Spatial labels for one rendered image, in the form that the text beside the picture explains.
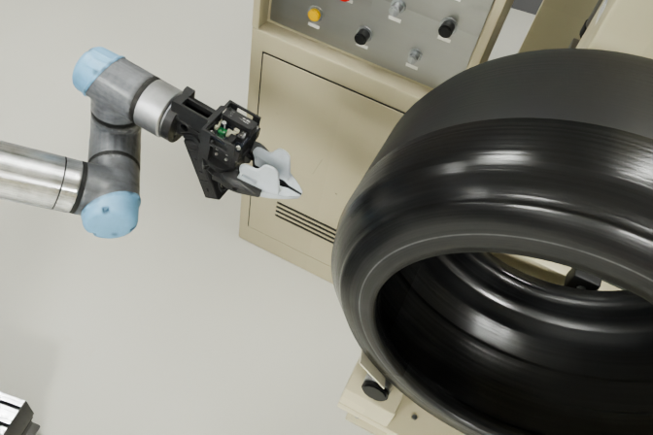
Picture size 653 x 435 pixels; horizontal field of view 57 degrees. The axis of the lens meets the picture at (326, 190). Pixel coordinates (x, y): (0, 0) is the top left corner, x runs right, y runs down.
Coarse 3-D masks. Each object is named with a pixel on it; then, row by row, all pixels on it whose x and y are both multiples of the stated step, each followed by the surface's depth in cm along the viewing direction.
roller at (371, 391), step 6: (366, 378) 92; (372, 378) 91; (366, 384) 91; (372, 384) 91; (378, 384) 91; (390, 384) 92; (366, 390) 92; (372, 390) 91; (378, 390) 90; (384, 390) 90; (390, 390) 91; (372, 396) 93; (378, 396) 92; (384, 396) 91
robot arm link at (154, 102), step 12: (156, 84) 83; (168, 84) 84; (144, 96) 82; (156, 96) 82; (168, 96) 82; (144, 108) 82; (156, 108) 82; (168, 108) 82; (144, 120) 83; (156, 120) 82; (156, 132) 84
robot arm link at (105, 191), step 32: (0, 160) 75; (32, 160) 77; (64, 160) 80; (96, 160) 85; (128, 160) 87; (0, 192) 76; (32, 192) 77; (64, 192) 79; (96, 192) 81; (128, 192) 83; (96, 224) 81; (128, 224) 83
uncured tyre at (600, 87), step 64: (512, 64) 68; (576, 64) 64; (640, 64) 63; (448, 128) 63; (512, 128) 58; (576, 128) 56; (640, 128) 55; (384, 192) 65; (448, 192) 59; (512, 192) 55; (576, 192) 53; (640, 192) 51; (384, 256) 67; (448, 256) 102; (576, 256) 54; (640, 256) 51; (384, 320) 80; (448, 320) 100; (512, 320) 102; (576, 320) 99; (640, 320) 93; (448, 384) 94; (512, 384) 95; (576, 384) 93; (640, 384) 88
